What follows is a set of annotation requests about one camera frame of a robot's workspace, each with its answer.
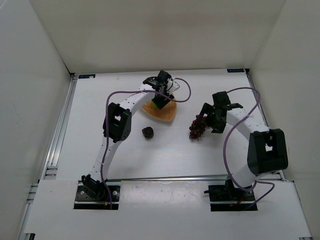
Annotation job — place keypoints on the left blue corner label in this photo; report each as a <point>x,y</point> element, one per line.
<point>86,76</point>

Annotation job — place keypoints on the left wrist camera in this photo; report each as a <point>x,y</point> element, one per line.
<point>166,83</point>

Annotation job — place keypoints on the woven triangular fruit basket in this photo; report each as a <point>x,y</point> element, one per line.
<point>166,114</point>

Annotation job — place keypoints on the aluminium front rail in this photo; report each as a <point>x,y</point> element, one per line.
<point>274,176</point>

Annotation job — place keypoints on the blue corner label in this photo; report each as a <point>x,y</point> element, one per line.
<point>86,76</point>
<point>235,70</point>

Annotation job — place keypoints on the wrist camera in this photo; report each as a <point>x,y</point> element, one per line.
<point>166,83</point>
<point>221,99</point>

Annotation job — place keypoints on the left aluminium side rail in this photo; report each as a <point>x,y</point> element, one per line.
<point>51,162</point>

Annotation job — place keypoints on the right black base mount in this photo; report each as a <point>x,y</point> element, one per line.
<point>223,199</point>

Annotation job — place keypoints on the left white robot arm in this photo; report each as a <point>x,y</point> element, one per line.
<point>117,127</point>

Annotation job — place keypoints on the red fake grape bunch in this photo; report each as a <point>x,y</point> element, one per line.
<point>198,127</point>

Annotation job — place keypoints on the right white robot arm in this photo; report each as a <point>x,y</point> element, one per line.
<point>267,150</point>

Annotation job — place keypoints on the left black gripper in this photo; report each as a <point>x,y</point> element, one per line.
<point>162,100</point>

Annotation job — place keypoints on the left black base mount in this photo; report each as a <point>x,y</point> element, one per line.
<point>86,200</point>

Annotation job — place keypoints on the green fake apple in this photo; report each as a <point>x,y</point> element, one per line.
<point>154,105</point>

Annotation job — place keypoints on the right blue corner label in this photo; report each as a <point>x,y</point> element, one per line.
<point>235,70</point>

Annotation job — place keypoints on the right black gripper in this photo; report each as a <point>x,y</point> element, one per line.
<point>210,116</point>

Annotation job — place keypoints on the dark purple fake fruit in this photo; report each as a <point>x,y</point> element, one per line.
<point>148,132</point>

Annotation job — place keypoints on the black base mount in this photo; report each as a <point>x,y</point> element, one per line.
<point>223,199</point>
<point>86,200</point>

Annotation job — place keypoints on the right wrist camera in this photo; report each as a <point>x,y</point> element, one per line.
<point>221,99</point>

